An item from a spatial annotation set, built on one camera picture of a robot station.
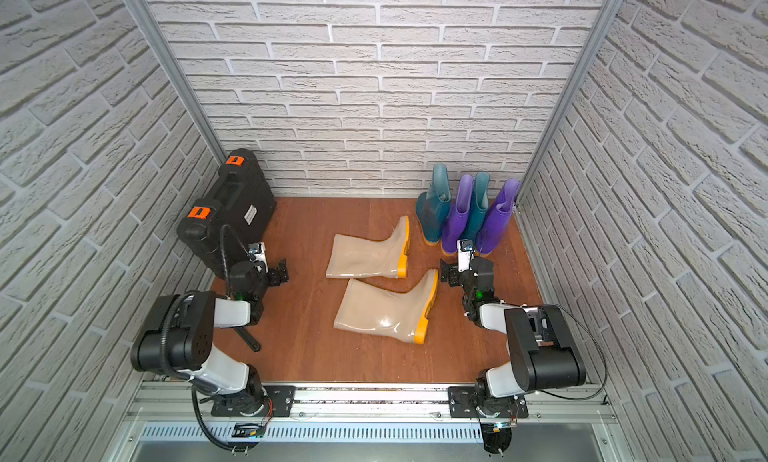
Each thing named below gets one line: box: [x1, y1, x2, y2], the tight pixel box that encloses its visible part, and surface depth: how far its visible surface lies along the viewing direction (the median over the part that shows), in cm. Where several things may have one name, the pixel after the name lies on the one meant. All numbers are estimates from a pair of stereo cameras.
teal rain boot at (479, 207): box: [462, 171, 490, 243], surface depth 89 cm
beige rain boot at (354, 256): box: [326, 215, 410, 279], surface depth 99 cm
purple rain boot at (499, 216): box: [478, 178, 521, 254], surface depth 88 cm
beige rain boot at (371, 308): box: [334, 270, 439, 344], surface depth 87 cm
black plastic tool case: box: [177, 148, 277, 278], surface depth 85 cm
